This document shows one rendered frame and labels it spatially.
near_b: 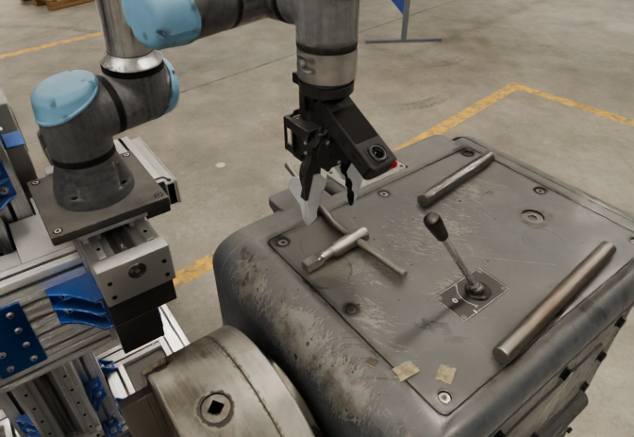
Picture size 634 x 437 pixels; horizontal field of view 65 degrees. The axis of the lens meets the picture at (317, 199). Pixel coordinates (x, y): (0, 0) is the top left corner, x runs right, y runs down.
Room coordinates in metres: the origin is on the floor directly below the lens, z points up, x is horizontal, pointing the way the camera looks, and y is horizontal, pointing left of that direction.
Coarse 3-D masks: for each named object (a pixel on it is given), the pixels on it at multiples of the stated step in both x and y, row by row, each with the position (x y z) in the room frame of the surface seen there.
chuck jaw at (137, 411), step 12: (132, 396) 0.35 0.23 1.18; (144, 396) 0.34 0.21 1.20; (120, 408) 0.33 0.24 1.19; (132, 408) 0.32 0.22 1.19; (144, 408) 0.33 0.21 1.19; (156, 408) 0.33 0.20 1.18; (132, 420) 0.32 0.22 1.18; (144, 420) 0.32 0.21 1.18; (156, 420) 0.32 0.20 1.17; (132, 432) 0.31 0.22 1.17; (144, 432) 0.31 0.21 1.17; (156, 432) 0.31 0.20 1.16; (168, 432) 0.32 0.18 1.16
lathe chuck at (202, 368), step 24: (168, 360) 0.38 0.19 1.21; (192, 360) 0.37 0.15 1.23; (216, 360) 0.36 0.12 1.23; (144, 384) 0.39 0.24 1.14; (168, 384) 0.33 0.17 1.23; (192, 384) 0.33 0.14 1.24; (216, 384) 0.33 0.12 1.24; (240, 384) 0.33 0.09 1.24; (168, 408) 0.30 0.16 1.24; (192, 408) 0.30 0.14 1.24; (240, 408) 0.30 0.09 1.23; (264, 408) 0.30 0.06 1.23; (192, 432) 0.27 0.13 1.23; (216, 432) 0.27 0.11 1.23; (240, 432) 0.28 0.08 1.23; (264, 432) 0.28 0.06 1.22
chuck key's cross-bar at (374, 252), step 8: (288, 168) 0.74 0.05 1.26; (320, 200) 0.64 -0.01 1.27; (320, 208) 0.62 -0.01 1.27; (328, 216) 0.60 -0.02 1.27; (336, 224) 0.58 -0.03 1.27; (344, 232) 0.56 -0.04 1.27; (360, 240) 0.54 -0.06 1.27; (368, 248) 0.52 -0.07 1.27; (376, 256) 0.51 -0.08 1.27; (384, 256) 0.50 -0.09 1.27; (384, 264) 0.49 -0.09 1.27; (392, 264) 0.49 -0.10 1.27; (400, 272) 0.47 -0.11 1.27
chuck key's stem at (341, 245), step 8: (352, 232) 0.55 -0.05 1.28; (360, 232) 0.55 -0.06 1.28; (368, 232) 0.56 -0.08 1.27; (336, 240) 0.54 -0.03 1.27; (344, 240) 0.53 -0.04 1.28; (352, 240) 0.54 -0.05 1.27; (328, 248) 0.52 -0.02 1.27; (336, 248) 0.52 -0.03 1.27; (344, 248) 0.52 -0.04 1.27; (312, 256) 0.50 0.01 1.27; (320, 256) 0.50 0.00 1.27; (328, 256) 0.51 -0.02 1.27; (336, 256) 0.52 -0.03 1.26; (304, 264) 0.49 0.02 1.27; (312, 264) 0.49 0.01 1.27; (320, 264) 0.50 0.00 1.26
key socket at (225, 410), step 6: (210, 396) 0.31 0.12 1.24; (216, 396) 0.31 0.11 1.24; (222, 396) 0.31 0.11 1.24; (204, 402) 0.31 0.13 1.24; (210, 402) 0.31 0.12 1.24; (216, 402) 0.31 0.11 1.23; (222, 402) 0.31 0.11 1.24; (228, 402) 0.31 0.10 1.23; (204, 408) 0.30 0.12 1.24; (210, 408) 0.30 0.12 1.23; (216, 408) 0.31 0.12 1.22; (222, 408) 0.31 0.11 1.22; (228, 408) 0.30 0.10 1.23; (204, 414) 0.29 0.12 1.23; (210, 414) 0.29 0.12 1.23; (216, 414) 0.31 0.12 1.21; (222, 414) 0.29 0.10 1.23; (228, 414) 0.29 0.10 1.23; (210, 420) 0.29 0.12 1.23; (216, 420) 0.29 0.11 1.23; (222, 420) 0.29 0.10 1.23
